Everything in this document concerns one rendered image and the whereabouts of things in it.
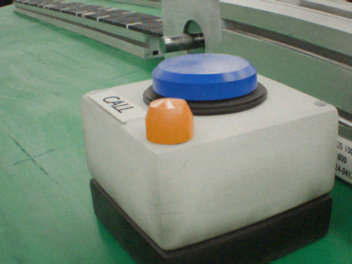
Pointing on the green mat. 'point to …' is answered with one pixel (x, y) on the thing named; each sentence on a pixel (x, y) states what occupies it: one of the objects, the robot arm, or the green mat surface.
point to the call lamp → (169, 121)
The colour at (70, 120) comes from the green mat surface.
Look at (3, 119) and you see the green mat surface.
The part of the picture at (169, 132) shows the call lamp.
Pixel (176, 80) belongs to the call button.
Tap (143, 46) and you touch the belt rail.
